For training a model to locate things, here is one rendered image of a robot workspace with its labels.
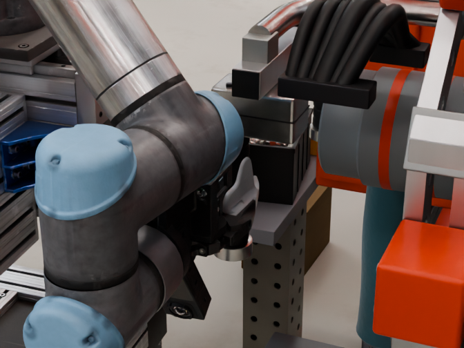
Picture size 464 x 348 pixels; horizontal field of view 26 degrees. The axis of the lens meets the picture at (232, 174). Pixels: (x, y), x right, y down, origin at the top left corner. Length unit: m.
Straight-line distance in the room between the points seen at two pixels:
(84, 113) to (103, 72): 0.75
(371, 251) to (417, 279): 0.52
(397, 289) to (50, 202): 0.29
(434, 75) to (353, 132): 0.24
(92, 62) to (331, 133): 0.37
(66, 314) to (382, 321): 0.27
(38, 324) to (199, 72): 3.05
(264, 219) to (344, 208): 1.03
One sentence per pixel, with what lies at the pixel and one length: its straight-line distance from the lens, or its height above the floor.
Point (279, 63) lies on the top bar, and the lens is 1.02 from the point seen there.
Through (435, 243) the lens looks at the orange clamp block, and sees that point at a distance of 0.88.
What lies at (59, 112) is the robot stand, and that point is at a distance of 1.62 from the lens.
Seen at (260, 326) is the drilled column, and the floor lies 0.10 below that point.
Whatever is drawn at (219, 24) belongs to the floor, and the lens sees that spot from 4.36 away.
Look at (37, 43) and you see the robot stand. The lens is 1.58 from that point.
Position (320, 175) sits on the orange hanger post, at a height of 0.55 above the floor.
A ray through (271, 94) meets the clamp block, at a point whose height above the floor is 0.95.
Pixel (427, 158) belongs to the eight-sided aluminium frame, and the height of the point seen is 0.95.
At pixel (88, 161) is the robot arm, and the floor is 1.00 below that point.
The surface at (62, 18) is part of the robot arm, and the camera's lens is 0.86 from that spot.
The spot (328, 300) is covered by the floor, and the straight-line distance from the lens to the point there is 2.41.
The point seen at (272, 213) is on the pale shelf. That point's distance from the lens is 1.83.
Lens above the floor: 1.31
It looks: 26 degrees down
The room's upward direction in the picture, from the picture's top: straight up
